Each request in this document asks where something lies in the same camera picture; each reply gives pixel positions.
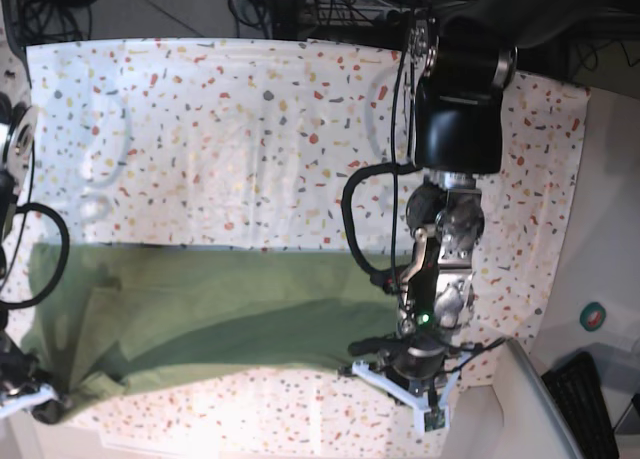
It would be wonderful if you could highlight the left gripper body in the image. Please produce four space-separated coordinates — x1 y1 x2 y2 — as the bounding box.
339 333 506 435

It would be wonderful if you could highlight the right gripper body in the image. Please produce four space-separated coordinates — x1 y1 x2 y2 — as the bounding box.
1 349 55 419

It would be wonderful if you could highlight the green t-shirt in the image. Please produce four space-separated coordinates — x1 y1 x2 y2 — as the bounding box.
22 245 396 421

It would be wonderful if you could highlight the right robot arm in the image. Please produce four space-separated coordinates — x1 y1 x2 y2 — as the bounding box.
1 25 70 425

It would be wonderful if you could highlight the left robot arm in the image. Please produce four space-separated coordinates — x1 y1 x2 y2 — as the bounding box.
341 12 517 434

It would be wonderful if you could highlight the grey plastic bin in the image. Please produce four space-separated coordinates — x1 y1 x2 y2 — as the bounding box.
493 339 583 459

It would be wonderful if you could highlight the black keyboard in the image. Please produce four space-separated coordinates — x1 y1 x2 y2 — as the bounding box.
542 351 619 459

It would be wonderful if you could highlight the green tape roll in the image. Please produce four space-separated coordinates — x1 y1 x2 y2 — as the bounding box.
579 302 607 332

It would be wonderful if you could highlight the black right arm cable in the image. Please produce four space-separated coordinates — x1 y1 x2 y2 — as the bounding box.
0 202 71 308

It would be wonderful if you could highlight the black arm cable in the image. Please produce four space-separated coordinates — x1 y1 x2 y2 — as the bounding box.
0 202 71 308
341 161 421 295

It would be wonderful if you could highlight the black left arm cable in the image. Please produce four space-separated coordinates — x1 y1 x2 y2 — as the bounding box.
341 161 421 295

